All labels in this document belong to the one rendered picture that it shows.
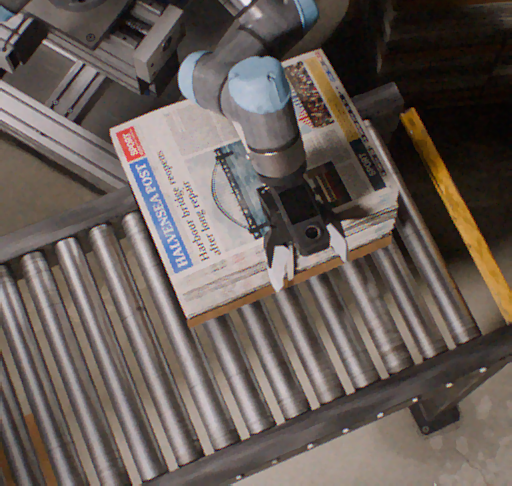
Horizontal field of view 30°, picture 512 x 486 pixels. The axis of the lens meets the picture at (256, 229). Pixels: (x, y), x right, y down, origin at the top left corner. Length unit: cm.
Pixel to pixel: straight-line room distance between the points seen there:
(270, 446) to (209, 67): 65
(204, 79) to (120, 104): 118
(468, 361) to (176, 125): 63
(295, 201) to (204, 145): 26
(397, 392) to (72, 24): 91
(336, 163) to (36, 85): 123
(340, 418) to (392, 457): 82
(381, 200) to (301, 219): 22
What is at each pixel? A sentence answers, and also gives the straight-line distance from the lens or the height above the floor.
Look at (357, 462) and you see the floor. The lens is 245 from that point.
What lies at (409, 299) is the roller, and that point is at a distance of 171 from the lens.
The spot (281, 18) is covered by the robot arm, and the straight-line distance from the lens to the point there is 137.
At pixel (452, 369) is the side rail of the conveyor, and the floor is 80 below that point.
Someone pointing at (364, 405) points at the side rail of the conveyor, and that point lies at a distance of 166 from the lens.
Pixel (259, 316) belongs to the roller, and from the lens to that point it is 168.
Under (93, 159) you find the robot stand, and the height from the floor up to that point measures 23.
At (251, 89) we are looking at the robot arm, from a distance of 124.
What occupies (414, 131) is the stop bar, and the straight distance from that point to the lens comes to 179.
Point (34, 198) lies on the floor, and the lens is 267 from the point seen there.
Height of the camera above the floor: 243
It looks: 71 degrees down
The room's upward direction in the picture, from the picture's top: 1 degrees counter-clockwise
